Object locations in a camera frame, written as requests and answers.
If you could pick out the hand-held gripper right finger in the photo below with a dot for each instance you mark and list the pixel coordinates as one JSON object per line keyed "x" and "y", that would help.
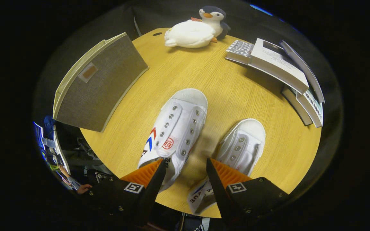
{"x": 218, "y": 189}

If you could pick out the dark cover book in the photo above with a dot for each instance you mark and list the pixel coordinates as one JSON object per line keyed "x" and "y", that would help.
{"x": 295, "y": 104}

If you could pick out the pale teal cover book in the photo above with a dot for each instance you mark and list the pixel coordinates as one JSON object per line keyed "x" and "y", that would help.
{"x": 313, "y": 107}

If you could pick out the grey fabric storage box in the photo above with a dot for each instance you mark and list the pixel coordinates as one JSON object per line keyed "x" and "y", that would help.
{"x": 98, "y": 93}

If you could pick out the thick white cover book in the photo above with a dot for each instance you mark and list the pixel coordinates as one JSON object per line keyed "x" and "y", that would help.
{"x": 275, "y": 61}

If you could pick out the white shoe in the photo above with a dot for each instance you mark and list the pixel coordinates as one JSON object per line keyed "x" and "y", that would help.
{"x": 178, "y": 125}
{"x": 246, "y": 144}

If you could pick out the grey penguin plush toy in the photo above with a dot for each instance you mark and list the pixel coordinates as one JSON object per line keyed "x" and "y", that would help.
{"x": 215, "y": 19}

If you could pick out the black and white patterned book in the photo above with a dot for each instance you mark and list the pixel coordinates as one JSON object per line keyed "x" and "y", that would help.
{"x": 239, "y": 49}

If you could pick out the white plush toy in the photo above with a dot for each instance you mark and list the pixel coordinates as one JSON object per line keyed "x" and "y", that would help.
{"x": 189, "y": 33}

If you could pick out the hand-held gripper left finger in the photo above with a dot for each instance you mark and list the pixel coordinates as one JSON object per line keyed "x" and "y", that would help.
{"x": 154, "y": 186}

